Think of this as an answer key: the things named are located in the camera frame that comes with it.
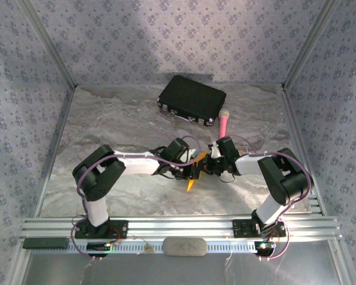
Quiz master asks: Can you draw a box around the orange paper sheet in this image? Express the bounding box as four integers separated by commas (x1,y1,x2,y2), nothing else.
186,151,209,193

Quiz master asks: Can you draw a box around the pink toy microphone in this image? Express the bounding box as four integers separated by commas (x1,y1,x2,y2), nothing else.
218,108,230,140

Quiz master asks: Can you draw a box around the black hard case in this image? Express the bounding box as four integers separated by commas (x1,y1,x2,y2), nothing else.
157,74,227,128

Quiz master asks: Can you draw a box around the grey oval pad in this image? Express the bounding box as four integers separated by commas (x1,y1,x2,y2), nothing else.
162,237,208,257

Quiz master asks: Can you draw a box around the right small circuit board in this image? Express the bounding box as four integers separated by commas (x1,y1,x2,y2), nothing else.
254,240,276,252

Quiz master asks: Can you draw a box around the small circuit board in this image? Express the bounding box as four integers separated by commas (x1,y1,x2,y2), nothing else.
254,240,276,252
86,242,111,252

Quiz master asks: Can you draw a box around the left small circuit board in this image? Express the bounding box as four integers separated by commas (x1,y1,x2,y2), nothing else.
86,242,111,252

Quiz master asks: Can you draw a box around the black flat bar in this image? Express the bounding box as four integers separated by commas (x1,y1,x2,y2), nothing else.
22,237,69,249

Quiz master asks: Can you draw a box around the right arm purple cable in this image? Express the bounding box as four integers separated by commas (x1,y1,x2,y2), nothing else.
224,135,315,262

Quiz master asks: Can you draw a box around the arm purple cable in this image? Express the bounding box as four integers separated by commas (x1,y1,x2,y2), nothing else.
224,135,315,262
70,135,203,262

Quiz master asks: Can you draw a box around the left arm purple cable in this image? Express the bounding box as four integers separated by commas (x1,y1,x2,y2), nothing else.
70,135,203,262

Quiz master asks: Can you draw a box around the aluminium mounting rail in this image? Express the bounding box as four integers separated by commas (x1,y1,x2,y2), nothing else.
20,216,344,240

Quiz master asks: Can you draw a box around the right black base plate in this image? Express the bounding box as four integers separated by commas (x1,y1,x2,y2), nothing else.
232,218,287,238

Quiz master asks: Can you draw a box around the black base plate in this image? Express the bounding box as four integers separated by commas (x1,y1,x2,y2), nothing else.
232,218,287,238
74,220,129,239

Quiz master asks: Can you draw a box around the aluminium side frame rail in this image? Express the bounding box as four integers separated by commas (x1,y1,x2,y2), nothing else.
280,88,356,285
5,85,78,285

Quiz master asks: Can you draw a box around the slotted white cable duct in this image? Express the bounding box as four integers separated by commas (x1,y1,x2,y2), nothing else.
68,239,281,255

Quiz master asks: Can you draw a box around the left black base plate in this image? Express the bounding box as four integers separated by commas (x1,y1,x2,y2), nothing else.
74,220,129,239

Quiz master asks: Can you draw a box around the aluminium corner post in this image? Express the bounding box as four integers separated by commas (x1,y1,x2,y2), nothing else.
282,0,342,89
20,0,77,87

